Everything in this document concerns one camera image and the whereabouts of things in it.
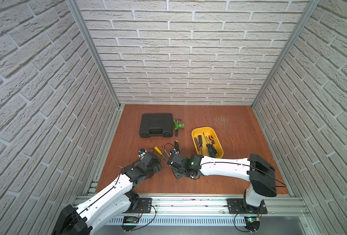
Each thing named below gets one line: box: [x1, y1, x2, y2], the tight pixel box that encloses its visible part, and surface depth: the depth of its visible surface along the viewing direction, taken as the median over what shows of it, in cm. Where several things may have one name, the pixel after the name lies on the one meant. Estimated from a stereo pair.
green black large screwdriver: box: [202, 132, 216, 159], surface depth 94 cm
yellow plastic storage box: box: [191, 126, 224, 159], surface depth 99 cm
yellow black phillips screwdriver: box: [198, 134, 203, 156], surface depth 99 cm
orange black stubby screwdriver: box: [208, 135, 216, 146], surface depth 99 cm
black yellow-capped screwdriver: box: [174, 140, 179, 152], surface depth 97 cm
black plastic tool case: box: [139, 113, 174, 139], surface depth 102 cm
